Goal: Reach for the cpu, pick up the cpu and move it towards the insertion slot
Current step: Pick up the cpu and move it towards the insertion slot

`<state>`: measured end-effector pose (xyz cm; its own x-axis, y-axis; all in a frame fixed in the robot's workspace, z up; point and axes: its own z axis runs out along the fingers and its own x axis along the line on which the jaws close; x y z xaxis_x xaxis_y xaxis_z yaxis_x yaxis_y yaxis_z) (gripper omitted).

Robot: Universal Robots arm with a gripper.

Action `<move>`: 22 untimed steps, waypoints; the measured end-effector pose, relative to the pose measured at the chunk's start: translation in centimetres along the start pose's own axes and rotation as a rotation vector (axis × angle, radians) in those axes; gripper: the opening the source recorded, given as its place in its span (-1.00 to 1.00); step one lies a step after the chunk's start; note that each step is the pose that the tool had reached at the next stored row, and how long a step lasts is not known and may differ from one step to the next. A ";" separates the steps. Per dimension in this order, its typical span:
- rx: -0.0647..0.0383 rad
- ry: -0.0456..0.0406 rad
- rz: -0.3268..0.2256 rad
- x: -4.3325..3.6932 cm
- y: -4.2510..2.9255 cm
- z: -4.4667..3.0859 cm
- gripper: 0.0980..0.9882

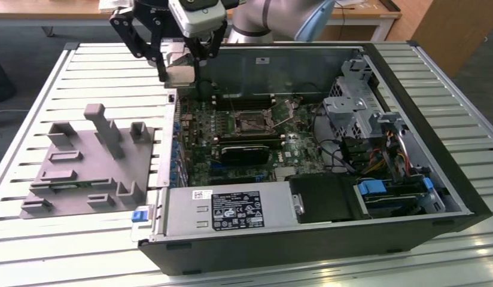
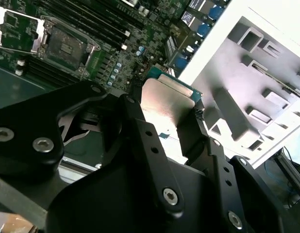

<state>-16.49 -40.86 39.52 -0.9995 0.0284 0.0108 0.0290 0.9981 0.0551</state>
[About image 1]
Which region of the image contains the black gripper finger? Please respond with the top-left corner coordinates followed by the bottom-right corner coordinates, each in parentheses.
top-left (108, 8), bottom-right (171, 83)
top-left (186, 20), bottom-right (228, 84)

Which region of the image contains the square CPU with silver lid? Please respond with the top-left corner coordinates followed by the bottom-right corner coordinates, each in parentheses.
top-left (164, 56), bottom-right (196, 89)

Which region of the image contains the black RAM slot bank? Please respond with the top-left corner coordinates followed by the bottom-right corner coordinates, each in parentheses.
top-left (214, 94), bottom-right (274, 111)

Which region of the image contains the CPU socket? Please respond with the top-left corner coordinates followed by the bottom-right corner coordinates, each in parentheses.
top-left (234, 110), bottom-right (280, 136)

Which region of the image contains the white paper stack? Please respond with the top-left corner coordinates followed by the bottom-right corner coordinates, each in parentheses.
top-left (98, 0), bottom-right (131, 14)

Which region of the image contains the metal socket cover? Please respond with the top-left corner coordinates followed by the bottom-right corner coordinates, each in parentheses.
top-left (267, 98), bottom-right (308, 126)

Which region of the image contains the black graphics card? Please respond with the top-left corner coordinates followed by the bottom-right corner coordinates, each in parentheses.
top-left (212, 143), bottom-right (274, 167)

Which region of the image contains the wooden desk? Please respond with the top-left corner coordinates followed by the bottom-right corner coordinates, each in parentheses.
top-left (322, 0), bottom-right (403, 42)

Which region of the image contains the silver drive cage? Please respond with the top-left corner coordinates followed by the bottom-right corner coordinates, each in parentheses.
top-left (323, 58), bottom-right (392, 139)

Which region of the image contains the green motherboard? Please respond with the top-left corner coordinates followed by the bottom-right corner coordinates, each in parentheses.
top-left (176, 95), bottom-right (331, 189)

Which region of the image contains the grey plastic parts rack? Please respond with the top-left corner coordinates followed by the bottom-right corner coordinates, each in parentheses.
top-left (19, 103), bottom-right (168, 221)

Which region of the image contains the silver chipset heat sink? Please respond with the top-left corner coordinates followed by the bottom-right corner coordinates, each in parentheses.
top-left (276, 167), bottom-right (298, 182)

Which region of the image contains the silver power supply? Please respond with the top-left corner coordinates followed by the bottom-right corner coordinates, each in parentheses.
top-left (162, 181), bottom-right (302, 237)

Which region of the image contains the wooden cabinet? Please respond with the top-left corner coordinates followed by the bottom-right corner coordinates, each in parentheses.
top-left (390, 0), bottom-right (493, 79)

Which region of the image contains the hard disk in blue carrier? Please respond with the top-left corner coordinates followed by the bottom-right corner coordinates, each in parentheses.
top-left (355, 176), bottom-right (436, 216)

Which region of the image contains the black open PC case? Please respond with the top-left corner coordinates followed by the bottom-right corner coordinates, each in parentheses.
top-left (136, 41), bottom-right (493, 276)

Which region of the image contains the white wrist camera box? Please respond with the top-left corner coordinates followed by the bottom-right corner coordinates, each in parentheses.
top-left (168, 0), bottom-right (228, 38)

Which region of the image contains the black wire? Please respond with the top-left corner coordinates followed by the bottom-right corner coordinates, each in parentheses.
top-left (314, 138), bottom-right (360, 175)

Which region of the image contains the coloured wire bundle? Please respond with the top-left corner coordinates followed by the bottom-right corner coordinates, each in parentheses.
top-left (366, 128), bottom-right (416, 181)

